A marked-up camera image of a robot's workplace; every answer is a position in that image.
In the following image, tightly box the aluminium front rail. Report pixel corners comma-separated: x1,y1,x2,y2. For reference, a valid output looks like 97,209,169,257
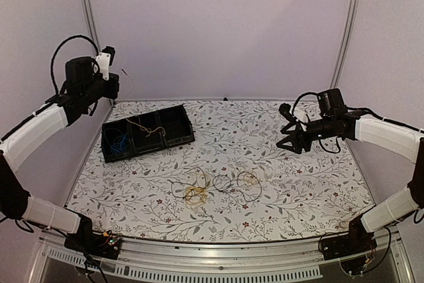
28,227,415,282

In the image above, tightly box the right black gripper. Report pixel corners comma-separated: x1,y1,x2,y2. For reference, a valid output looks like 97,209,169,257
277,116,335,154

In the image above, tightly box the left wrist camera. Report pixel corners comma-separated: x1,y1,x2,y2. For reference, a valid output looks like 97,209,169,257
95,46,116,81

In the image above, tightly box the floral tablecloth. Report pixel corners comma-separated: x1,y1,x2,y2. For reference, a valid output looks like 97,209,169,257
68,101,374,243

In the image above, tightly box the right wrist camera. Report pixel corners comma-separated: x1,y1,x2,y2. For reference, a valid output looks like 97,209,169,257
278,103,310,123

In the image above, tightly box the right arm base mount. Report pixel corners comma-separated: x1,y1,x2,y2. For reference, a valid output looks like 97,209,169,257
318,225,377,260

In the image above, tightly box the right aluminium corner post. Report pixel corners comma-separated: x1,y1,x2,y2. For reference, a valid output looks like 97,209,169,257
329,0,360,89

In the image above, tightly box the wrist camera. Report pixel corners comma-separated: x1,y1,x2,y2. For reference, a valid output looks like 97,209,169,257
278,103,310,123
95,46,116,81

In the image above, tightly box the black three-compartment bin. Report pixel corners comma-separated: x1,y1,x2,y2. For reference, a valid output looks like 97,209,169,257
101,105,195,163

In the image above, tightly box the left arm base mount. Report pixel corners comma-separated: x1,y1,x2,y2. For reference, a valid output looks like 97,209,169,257
64,231,123,260

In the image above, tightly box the blue cable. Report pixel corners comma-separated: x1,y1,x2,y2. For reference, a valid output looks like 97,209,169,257
103,127,130,154

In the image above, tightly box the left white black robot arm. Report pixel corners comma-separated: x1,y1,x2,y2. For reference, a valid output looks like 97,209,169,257
1,46,119,253

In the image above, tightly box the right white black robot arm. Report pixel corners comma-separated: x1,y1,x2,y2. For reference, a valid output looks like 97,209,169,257
276,88,423,254

